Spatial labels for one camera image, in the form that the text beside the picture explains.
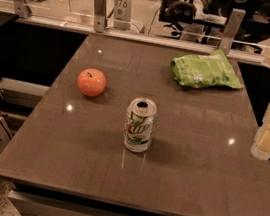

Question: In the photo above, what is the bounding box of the green rice chip bag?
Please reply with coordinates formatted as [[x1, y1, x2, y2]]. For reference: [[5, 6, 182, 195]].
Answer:
[[170, 50, 243, 90]]

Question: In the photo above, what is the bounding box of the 7up soda can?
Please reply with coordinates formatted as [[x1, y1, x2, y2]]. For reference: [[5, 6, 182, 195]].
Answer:
[[123, 97, 157, 153]]

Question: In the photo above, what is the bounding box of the red apple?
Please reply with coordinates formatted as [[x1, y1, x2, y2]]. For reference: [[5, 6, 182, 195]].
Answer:
[[77, 68, 107, 98]]

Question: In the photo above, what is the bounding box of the right metal bracket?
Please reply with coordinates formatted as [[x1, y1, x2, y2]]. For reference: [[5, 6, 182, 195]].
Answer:
[[218, 9, 245, 54]]

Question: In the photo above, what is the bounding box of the numbered white sign post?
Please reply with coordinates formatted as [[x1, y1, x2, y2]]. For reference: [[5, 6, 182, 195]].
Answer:
[[113, 0, 132, 31]]

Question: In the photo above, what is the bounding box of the middle metal bracket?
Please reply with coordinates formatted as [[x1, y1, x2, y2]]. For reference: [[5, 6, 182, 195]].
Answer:
[[93, 0, 107, 33]]

